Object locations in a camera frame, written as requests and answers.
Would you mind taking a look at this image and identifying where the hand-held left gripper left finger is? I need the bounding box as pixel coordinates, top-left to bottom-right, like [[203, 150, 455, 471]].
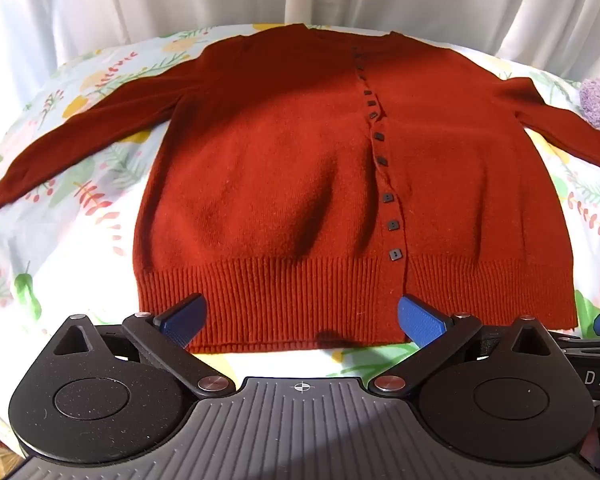
[[55, 294, 233, 400]]

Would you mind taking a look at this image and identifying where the floral bed sheet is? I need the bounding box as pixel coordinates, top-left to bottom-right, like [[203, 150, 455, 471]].
[[0, 22, 600, 461]]

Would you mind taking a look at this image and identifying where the red knit cardigan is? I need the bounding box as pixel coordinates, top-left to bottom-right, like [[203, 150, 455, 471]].
[[0, 22, 600, 356]]

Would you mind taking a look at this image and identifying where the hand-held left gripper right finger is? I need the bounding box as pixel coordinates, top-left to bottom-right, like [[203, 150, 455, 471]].
[[371, 295, 561, 396]]

